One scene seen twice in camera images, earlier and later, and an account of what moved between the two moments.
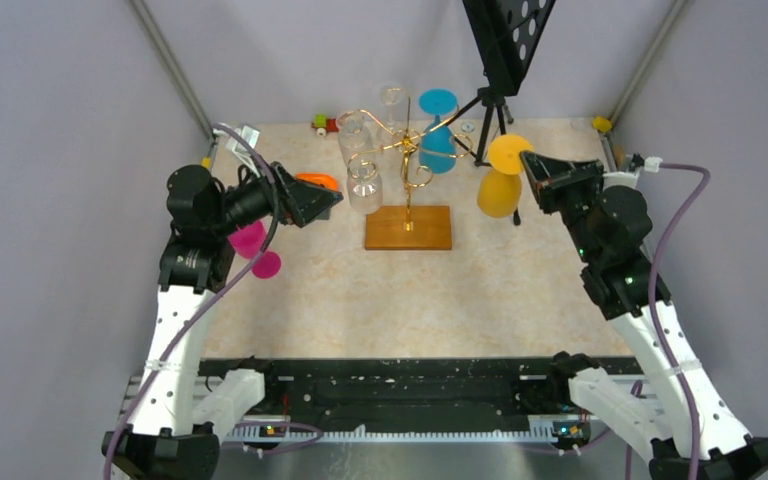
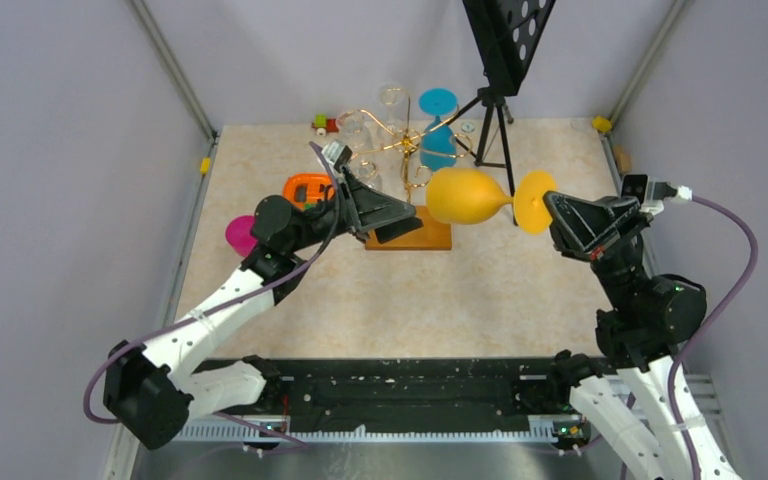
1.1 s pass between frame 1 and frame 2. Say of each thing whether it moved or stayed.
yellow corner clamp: stayed
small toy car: stayed
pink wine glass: stayed
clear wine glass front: stayed
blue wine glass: stayed
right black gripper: moved
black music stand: stayed
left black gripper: moved
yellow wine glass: moved
